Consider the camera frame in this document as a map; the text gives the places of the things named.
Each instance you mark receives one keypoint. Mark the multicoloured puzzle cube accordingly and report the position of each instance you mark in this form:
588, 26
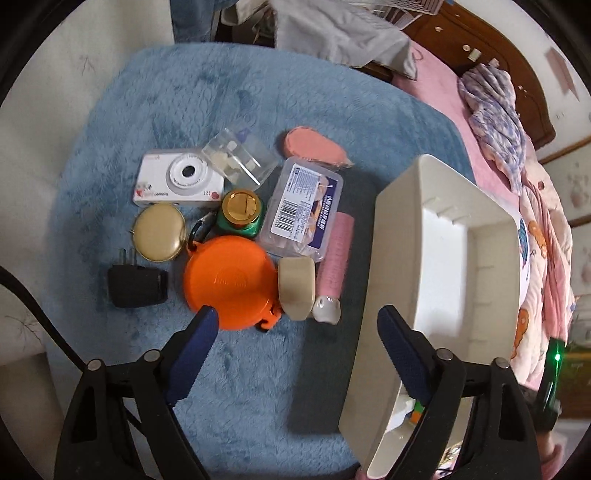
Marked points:
417, 413

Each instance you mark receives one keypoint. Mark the green bottle with gold cap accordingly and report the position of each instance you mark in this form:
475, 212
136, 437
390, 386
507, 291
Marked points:
240, 207

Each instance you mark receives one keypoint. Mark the small white box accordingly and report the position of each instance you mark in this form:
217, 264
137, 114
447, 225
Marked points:
474, 55

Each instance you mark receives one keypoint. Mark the white plastic storage bin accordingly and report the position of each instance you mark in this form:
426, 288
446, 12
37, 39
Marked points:
397, 240

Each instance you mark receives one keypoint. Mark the grey cloth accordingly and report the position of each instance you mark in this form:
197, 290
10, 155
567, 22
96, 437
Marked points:
341, 32

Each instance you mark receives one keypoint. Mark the beige plastic box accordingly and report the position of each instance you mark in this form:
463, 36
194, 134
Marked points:
295, 286

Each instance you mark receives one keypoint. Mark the small clear plastic box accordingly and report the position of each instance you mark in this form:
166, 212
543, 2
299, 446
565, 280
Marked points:
249, 157

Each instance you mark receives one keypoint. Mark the pink bedsheet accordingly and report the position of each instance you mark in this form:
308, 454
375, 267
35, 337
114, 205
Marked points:
438, 92

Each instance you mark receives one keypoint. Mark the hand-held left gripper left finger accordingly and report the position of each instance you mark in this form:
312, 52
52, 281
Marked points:
194, 355

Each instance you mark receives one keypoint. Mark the gold round compact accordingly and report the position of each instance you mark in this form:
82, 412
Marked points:
157, 233

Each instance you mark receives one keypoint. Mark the white toy camera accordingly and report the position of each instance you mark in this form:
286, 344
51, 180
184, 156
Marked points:
157, 180

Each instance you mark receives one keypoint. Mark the pink cartoon quilt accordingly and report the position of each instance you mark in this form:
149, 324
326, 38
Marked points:
545, 221

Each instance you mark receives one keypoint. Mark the blue jeans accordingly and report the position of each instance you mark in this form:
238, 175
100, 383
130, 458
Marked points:
194, 21

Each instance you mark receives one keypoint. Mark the clear labelled plastic box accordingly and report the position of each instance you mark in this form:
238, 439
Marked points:
300, 203

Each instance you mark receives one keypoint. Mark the blue plush blanket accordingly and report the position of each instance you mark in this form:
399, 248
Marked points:
231, 115

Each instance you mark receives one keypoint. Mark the orange round case with carabiner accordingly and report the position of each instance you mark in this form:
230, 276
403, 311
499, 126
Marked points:
226, 281

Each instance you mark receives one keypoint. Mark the white patterned cloth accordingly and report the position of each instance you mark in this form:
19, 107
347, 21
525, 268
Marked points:
240, 14

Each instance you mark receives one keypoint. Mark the purple floral cloth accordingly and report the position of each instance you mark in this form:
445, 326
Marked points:
494, 110

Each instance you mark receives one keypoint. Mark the wooden headboard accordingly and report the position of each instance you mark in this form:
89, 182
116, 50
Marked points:
503, 55

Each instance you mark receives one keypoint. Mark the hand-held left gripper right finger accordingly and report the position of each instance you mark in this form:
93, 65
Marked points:
401, 355

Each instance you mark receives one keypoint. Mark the pink hair roller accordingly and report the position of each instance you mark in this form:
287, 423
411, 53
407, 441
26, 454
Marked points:
337, 249

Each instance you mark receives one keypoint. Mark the white printed pillow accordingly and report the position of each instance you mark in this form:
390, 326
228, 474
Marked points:
524, 244

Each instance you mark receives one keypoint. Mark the black plug adapter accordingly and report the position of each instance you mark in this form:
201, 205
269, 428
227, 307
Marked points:
134, 286

